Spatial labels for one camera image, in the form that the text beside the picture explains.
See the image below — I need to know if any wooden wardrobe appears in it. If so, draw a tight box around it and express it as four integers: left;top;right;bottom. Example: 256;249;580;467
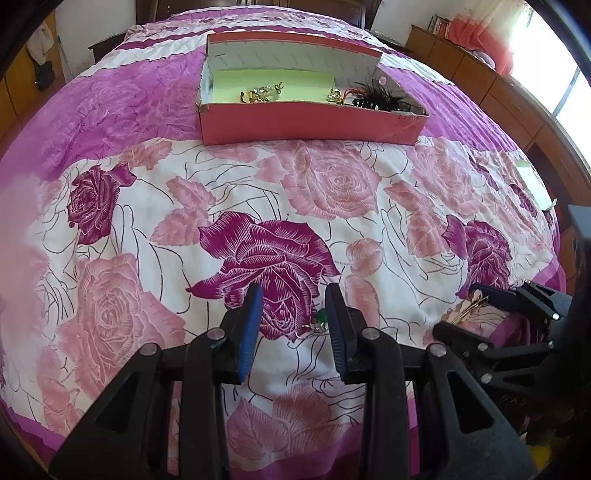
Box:
1;11;65;154

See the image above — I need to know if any dark wooden headboard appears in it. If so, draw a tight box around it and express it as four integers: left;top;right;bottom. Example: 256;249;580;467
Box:
134;0;385;30

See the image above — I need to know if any gold hair pin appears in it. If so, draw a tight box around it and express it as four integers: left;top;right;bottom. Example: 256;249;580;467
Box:
441;292;488;325

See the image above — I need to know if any black feather hair clip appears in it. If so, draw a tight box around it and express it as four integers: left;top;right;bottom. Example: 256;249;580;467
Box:
353;81;412;112

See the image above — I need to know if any red cardboard box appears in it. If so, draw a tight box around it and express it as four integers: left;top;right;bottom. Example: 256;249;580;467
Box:
197;31;429;145

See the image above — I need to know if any right dark nightstand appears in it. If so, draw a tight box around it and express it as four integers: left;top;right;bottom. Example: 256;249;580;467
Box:
372;32;414;56

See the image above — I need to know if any pink floral bedspread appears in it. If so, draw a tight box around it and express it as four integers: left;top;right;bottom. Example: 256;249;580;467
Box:
1;7;566;479

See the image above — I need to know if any dark nightstand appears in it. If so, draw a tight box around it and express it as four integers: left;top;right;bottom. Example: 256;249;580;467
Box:
89;33;125;63
372;32;414;56

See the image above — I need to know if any left dark nightstand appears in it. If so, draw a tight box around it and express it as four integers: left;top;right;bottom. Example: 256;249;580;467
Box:
89;33;125;63

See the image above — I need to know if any green paper sheet on bed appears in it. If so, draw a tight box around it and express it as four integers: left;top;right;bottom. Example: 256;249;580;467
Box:
516;160;556;211

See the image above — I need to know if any floral red curtain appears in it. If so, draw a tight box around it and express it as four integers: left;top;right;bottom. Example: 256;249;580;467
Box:
448;0;533;75

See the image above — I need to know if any beige cloth on wardrobe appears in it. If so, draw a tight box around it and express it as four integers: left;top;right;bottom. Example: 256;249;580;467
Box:
26;22;54;66

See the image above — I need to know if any black bag on wardrobe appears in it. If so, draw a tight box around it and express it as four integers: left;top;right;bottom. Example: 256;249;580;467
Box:
34;60;56;91

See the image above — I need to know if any wooden side cabinet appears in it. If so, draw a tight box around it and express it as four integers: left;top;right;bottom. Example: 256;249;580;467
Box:
406;25;590;184

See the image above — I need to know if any green paper sheet in box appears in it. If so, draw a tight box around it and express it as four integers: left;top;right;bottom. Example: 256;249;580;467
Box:
205;69;335;104

